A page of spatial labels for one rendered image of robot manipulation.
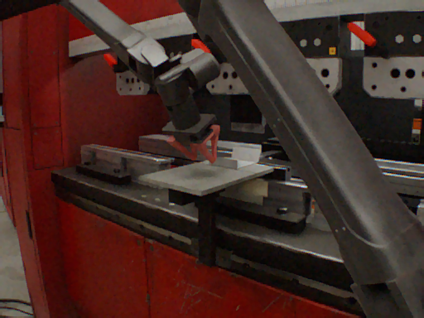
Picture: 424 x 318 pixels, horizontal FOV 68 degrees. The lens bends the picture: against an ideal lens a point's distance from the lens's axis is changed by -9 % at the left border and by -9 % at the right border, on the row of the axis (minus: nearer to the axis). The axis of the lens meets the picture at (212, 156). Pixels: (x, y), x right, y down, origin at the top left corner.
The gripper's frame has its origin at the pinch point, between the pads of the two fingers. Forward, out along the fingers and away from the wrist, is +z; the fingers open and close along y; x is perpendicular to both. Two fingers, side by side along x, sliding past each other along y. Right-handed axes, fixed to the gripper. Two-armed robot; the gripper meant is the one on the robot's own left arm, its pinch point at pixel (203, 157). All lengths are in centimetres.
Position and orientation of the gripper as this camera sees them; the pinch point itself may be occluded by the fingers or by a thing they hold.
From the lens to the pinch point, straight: 74.4
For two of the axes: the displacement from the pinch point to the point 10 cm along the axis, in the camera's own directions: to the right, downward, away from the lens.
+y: -7.6, -1.1, 6.4
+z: 3.3, 7.8, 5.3
